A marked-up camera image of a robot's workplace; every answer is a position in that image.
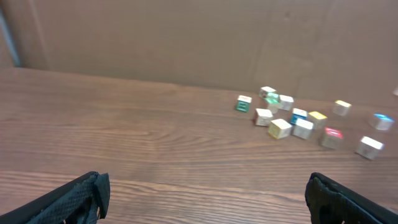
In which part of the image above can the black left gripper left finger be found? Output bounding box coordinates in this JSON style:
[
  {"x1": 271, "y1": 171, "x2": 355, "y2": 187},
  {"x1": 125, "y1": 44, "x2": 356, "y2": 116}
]
[{"x1": 1, "y1": 171, "x2": 110, "y2": 224}]

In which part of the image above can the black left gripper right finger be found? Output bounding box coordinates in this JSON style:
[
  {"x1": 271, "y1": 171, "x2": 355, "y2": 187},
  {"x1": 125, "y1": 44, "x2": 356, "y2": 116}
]
[{"x1": 305, "y1": 172, "x2": 397, "y2": 224}]

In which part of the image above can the red letter U block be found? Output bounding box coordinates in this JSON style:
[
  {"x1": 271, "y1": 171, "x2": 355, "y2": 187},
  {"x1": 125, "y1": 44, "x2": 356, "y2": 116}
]
[{"x1": 320, "y1": 127, "x2": 344, "y2": 149}]

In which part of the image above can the white red sided block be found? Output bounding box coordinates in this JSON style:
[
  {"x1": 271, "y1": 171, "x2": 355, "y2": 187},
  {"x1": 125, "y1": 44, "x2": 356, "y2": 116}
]
[{"x1": 356, "y1": 136, "x2": 384, "y2": 160}]

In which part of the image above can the white blue edged block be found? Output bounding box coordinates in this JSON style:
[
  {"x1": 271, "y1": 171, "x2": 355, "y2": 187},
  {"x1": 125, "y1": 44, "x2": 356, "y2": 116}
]
[{"x1": 292, "y1": 118, "x2": 314, "y2": 139}]

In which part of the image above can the yellow top centre block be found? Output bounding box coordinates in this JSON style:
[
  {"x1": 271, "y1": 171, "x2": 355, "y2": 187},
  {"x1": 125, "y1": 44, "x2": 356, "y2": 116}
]
[{"x1": 307, "y1": 111, "x2": 328, "y2": 129}]

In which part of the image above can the yellow letter S block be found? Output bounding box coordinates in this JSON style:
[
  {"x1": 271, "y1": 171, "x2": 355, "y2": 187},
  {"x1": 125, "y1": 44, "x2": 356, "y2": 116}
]
[{"x1": 269, "y1": 119, "x2": 292, "y2": 139}]

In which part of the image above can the yellow top far block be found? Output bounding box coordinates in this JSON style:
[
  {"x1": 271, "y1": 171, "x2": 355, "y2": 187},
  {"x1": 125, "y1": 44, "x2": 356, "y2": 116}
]
[{"x1": 332, "y1": 100, "x2": 352, "y2": 116}]

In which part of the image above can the blue sided white block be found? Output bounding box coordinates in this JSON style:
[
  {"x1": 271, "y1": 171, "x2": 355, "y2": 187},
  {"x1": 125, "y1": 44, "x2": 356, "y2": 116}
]
[{"x1": 290, "y1": 108, "x2": 308, "y2": 125}]

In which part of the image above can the blue letter P block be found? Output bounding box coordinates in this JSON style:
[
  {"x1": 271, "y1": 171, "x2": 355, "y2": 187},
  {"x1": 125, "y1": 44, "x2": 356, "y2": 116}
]
[{"x1": 369, "y1": 113, "x2": 394, "y2": 131}]

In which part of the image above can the white butterfly block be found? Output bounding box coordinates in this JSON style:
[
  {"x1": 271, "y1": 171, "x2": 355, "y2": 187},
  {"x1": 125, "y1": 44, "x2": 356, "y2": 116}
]
[{"x1": 253, "y1": 108, "x2": 273, "y2": 126}]

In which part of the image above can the white umbrella block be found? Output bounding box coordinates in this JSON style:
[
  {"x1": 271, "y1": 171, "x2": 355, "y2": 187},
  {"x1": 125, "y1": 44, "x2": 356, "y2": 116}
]
[{"x1": 279, "y1": 95, "x2": 294, "y2": 111}]

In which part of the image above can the green letter R block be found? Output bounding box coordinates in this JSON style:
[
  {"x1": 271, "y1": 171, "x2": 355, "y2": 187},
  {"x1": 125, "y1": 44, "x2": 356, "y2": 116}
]
[{"x1": 264, "y1": 98, "x2": 280, "y2": 114}]

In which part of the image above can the green letter L block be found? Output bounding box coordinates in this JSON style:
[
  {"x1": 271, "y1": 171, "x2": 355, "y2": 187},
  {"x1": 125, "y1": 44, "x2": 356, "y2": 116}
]
[{"x1": 266, "y1": 92, "x2": 279, "y2": 101}]

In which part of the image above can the top white ball block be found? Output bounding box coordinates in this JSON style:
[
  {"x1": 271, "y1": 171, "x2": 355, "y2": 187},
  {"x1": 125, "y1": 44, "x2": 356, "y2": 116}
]
[{"x1": 259, "y1": 86, "x2": 276, "y2": 98}]

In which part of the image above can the green letter B block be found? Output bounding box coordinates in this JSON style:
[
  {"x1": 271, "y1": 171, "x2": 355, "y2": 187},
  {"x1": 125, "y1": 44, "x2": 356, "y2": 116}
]
[{"x1": 236, "y1": 95, "x2": 252, "y2": 113}]

